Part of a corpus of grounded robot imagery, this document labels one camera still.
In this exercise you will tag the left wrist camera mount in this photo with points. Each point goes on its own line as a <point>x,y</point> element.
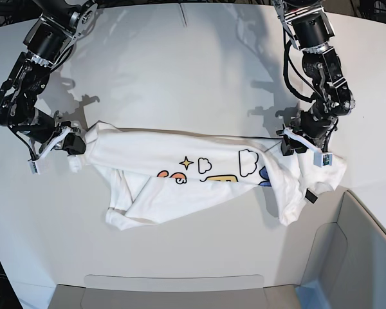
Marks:
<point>321,156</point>

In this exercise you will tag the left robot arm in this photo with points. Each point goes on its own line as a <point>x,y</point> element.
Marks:
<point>307,29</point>

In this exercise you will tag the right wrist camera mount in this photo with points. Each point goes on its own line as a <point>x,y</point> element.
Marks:
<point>38,161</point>

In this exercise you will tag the beige cardboard box right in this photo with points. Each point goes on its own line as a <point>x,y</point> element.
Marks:
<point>347,263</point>

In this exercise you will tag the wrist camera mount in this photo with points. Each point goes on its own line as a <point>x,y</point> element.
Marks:
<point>38,161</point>
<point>321,156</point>

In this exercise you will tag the white t-shirt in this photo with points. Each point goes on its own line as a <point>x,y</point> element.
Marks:
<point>156,177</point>

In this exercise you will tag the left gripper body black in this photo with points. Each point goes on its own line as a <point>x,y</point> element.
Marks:
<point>315,129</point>

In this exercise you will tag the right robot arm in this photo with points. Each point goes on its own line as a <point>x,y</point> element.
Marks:
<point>49,43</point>

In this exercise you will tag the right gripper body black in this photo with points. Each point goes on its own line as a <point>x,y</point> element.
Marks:
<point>46,132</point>

